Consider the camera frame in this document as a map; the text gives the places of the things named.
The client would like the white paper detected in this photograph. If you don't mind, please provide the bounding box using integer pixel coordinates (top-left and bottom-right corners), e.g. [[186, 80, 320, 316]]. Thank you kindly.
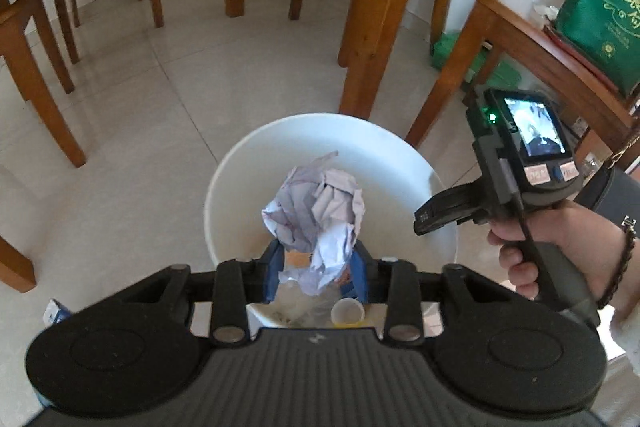
[[261, 151, 366, 297]]

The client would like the small yellow plastic cup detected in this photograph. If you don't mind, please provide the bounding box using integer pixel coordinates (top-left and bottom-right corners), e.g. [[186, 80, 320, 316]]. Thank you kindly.
[[331, 299, 366, 327]]

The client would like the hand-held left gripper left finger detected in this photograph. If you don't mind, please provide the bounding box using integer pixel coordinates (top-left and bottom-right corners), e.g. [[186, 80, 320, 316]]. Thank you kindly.
[[75, 239, 286, 348]]

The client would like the person's right forearm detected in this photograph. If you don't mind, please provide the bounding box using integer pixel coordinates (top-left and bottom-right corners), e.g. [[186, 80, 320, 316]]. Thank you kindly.
[[597, 227, 640, 360]]

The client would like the white crumpled tissue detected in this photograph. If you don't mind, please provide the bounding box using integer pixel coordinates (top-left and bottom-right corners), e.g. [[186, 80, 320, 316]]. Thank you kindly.
[[532, 4, 561, 28]]

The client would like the navy leather purse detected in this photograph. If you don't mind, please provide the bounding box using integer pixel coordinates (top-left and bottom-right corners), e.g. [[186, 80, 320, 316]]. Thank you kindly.
[[575, 127, 640, 258]]

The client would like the blue drink carton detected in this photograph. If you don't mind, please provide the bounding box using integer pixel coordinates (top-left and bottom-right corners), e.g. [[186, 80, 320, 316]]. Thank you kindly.
[[45, 299, 74, 326]]

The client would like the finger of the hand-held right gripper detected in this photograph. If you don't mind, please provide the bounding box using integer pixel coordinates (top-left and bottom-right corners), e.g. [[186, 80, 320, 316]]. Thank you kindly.
[[414, 184, 486, 235]]

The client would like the wooden table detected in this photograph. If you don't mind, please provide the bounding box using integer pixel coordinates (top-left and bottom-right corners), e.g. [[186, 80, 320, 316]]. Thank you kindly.
[[224, 0, 432, 122]]

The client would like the white plastic bin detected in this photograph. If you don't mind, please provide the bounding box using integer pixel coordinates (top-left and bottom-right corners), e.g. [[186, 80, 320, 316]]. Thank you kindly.
[[202, 112, 458, 343]]

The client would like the green plastic storage box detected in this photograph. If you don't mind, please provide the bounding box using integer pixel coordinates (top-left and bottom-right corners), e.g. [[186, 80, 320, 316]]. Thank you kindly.
[[431, 32, 521, 88]]

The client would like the black beaded bracelet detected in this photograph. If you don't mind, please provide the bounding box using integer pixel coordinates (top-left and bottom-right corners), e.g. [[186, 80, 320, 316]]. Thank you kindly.
[[595, 224, 639, 309]]

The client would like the person's right hand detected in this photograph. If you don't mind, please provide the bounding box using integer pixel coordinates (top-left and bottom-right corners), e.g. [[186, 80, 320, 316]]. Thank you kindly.
[[487, 202, 623, 300]]

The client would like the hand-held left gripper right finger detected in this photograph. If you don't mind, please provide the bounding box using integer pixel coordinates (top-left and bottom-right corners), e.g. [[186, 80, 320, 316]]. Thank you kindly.
[[350, 242, 556, 348]]

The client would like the clear plastic wrapper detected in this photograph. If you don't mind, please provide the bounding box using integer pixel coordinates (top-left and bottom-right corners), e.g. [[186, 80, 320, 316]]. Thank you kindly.
[[272, 277, 351, 328]]

